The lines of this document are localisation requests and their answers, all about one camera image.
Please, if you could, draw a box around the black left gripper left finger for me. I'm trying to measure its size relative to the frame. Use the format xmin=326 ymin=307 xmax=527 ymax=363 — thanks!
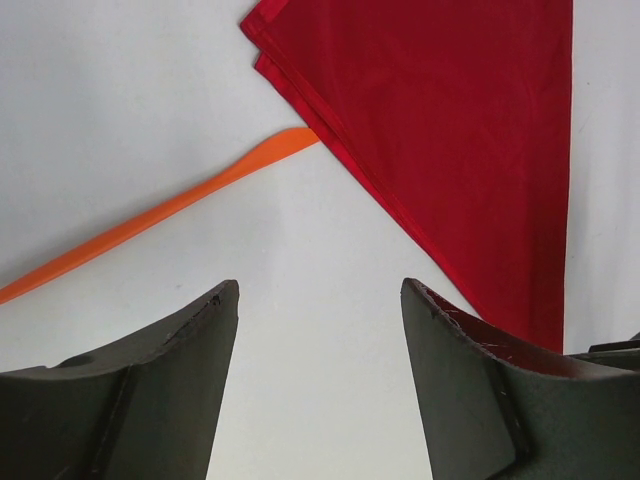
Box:
xmin=1 ymin=280 xmax=239 ymax=479

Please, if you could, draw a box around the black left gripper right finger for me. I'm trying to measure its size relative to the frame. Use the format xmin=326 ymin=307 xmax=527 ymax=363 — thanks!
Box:
xmin=401 ymin=278 xmax=639 ymax=479

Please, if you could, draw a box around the red cloth napkin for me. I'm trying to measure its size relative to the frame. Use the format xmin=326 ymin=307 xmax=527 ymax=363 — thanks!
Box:
xmin=240 ymin=0 xmax=573 ymax=352

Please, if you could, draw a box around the orange plastic knife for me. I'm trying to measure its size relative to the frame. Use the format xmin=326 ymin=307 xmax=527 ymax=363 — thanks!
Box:
xmin=1 ymin=127 xmax=319 ymax=304

